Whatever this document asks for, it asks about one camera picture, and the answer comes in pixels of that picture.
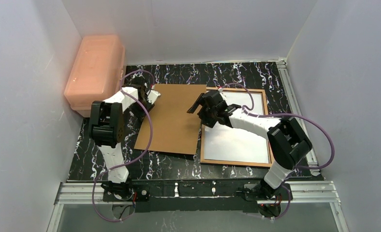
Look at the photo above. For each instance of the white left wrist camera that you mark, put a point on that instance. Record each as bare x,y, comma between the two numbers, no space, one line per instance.
152,96

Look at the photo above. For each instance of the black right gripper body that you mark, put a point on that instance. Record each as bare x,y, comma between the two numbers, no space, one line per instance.
204,104

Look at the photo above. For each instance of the brown fibreboard backing board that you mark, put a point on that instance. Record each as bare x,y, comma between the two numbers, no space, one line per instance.
174,130

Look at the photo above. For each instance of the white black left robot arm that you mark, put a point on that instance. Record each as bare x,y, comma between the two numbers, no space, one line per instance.
106,125

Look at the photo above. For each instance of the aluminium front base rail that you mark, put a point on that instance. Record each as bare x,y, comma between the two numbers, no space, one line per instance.
303,192

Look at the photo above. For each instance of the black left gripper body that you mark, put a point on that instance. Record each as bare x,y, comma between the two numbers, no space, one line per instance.
144,97

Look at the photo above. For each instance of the beach landscape photo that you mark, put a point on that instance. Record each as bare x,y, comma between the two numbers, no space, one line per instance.
224,145

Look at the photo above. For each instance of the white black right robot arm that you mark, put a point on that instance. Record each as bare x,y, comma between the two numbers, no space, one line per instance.
287,141

